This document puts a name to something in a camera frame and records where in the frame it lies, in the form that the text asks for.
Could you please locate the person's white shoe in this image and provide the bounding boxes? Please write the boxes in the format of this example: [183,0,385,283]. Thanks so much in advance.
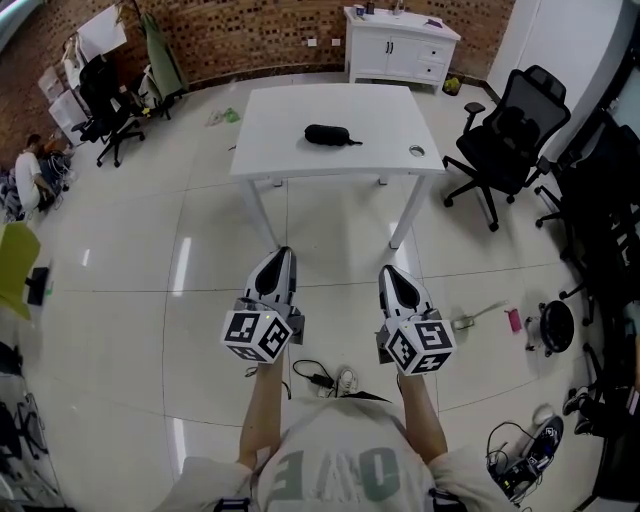
[335,367,360,396]

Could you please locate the white table leg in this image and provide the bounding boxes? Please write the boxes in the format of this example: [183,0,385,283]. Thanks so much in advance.
[388,174,434,250]
[238,178,281,251]

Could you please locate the person's right forearm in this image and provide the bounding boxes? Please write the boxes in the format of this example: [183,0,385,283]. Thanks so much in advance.
[398,372,449,466]

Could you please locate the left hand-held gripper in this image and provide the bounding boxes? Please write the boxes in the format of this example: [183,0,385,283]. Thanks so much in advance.
[220,247,306,365]

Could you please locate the dark equipment clutter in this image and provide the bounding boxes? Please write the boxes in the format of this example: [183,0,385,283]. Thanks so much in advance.
[0,389,66,512]

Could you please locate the dark sneaker pair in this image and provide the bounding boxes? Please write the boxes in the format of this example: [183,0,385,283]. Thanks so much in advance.
[562,387,594,436]

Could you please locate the green bottle on floor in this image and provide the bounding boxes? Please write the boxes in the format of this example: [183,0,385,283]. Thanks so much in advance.
[207,107,242,127]

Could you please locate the white drawer cabinet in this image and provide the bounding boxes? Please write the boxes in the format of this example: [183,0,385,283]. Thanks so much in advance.
[343,4,462,94]

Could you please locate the yellow-green chair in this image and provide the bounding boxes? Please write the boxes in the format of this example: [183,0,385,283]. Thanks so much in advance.
[0,221,42,321]

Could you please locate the dark office chairs group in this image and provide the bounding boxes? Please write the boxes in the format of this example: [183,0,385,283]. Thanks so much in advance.
[534,107,640,501]

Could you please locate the person's cream printed shirt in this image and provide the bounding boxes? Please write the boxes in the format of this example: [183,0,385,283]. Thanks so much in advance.
[164,394,516,512]

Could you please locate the black flat box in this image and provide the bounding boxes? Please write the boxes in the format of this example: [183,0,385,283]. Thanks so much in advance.
[27,267,51,307]

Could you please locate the black power adapter with cable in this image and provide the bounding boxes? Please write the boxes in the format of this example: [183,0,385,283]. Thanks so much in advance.
[292,358,336,389]

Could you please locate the black mesh office chair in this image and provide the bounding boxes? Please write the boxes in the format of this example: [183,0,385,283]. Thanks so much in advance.
[442,64,572,232]

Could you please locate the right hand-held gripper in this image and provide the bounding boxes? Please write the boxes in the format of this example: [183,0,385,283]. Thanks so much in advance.
[374,264,457,377]

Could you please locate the black glasses case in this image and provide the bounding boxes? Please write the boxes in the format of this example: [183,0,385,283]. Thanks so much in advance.
[303,123,364,148]

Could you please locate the white board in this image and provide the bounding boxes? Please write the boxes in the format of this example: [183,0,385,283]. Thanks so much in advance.
[77,4,129,59]

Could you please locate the green hanging coat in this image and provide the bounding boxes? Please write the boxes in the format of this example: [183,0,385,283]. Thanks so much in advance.
[139,12,190,96]

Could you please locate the floor device with cables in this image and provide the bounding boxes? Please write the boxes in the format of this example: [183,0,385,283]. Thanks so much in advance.
[485,414,565,501]

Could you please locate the black round wheeled device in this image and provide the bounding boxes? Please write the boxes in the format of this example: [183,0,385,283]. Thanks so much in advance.
[524,299,576,357]

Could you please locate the person's left forearm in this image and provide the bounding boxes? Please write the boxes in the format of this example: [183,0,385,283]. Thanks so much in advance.
[237,362,286,469]

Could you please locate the metal long-handled scoop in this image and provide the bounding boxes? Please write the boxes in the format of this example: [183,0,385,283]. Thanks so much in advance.
[451,299,510,331]

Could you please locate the white chair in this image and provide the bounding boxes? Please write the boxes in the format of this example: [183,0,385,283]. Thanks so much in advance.
[138,64,174,120]

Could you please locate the white storage boxes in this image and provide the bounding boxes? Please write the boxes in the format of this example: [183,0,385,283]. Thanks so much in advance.
[38,67,91,146]

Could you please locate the black padded office chair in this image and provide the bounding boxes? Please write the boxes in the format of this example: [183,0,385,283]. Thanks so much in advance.
[72,53,146,169]

